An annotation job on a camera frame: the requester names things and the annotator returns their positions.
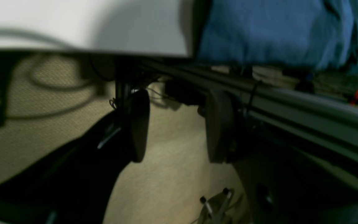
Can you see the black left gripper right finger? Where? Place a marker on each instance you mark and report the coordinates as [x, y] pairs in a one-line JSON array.
[[283, 184]]

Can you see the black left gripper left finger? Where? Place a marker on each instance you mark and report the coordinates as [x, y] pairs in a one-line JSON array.
[[73, 184]]

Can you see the aluminium frame rail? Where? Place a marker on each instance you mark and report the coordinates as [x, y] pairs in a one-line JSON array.
[[328, 123]]

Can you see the dark blue T-shirt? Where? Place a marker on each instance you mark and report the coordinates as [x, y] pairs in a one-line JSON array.
[[314, 34]]

